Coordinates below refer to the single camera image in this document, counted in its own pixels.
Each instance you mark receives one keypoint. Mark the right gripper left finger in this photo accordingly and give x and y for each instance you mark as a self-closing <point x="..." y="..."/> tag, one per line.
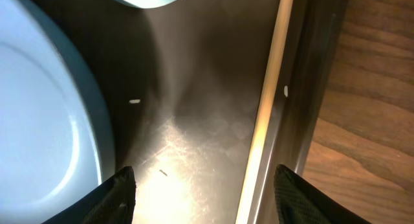
<point x="112" y="202"/>

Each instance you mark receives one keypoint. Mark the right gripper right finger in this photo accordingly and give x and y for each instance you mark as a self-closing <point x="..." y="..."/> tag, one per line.
<point x="298" y="202"/>

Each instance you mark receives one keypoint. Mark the wooden chopstick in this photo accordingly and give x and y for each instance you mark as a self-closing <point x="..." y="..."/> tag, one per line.
<point x="264" y="111"/>

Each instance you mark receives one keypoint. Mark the dark blue plate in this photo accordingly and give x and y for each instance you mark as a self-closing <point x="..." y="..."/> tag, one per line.
<point x="56" y="137"/>

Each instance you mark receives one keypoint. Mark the dark brown serving tray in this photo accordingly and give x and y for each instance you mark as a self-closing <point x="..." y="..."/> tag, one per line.
<point x="183" y="84"/>

